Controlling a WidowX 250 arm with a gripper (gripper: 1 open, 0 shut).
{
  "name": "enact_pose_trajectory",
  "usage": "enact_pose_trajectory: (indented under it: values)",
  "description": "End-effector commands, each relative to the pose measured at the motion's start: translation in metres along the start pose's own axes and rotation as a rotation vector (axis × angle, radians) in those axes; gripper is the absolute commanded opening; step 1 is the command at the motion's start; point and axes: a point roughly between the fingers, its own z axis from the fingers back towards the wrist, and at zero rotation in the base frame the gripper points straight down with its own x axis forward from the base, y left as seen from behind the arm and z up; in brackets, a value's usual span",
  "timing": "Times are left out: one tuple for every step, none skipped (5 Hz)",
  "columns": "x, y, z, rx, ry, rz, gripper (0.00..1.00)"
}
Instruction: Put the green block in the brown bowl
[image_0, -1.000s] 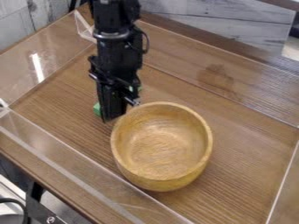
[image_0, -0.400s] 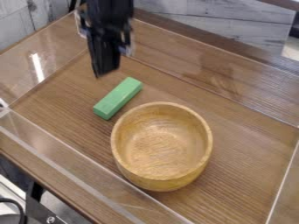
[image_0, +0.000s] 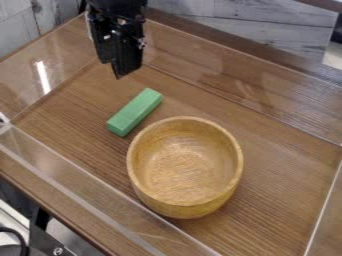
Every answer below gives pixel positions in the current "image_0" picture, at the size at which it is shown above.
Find clear acrylic tray walls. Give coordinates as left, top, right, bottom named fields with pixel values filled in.
left=0, top=11, right=342, bottom=256

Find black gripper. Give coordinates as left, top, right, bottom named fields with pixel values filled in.
left=85, top=0, right=148, bottom=79

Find black table leg bracket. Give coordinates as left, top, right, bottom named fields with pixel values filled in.
left=28, top=207, right=76, bottom=256

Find green rectangular block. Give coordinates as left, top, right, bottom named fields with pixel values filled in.
left=106, top=88, right=162, bottom=137

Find black cable under table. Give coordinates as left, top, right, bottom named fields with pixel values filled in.
left=0, top=226, right=30, bottom=256

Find brown wooden bowl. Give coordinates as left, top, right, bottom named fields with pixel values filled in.
left=126, top=116, right=244, bottom=219

